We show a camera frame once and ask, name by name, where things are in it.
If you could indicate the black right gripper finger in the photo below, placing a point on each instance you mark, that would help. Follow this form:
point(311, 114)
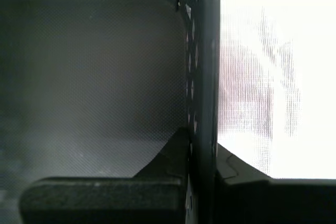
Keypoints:
point(105, 200)
point(275, 203)

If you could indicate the black perforated plastic basket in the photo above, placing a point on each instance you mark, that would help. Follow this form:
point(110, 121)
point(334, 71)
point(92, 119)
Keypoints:
point(92, 64)

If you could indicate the white plastic table cover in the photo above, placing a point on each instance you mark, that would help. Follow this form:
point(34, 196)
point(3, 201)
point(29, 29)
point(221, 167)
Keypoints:
point(288, 24)

